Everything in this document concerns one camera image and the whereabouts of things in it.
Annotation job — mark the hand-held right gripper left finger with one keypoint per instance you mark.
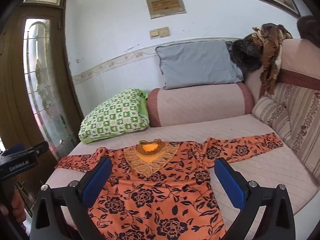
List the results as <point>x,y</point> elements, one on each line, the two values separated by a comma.
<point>98,180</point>

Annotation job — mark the grey pillow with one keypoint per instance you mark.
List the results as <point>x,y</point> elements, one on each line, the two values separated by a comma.
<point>197,65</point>

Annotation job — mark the beige wall plaque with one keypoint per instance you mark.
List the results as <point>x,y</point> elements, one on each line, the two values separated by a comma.
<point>165,4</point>

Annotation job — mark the brown patterned scarf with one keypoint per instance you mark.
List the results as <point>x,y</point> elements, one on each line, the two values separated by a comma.
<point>272,52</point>

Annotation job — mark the beige light switch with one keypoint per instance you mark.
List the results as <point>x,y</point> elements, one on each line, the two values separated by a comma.
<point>154,33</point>
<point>164,31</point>

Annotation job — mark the orange floral blouse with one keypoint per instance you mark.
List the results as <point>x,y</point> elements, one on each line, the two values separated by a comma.
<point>155,192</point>

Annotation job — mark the wooden door with leaded glass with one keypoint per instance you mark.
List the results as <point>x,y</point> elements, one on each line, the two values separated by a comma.
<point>15,80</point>

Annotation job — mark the dark furry cloth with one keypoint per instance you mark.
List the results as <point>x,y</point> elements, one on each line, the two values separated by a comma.
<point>246,53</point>

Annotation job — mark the striped floral cushion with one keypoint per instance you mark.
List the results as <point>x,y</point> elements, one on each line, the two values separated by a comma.
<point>295,120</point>

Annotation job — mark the person's left hand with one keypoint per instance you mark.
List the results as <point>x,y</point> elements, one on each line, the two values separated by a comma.
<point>18,202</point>

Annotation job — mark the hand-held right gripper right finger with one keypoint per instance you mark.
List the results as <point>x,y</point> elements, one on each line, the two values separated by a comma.
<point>230,182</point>

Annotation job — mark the dark brown cloth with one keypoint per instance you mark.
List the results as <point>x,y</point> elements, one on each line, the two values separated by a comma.
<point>310,28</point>

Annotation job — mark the green checked pillow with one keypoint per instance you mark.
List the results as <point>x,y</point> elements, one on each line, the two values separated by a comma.
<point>115,115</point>

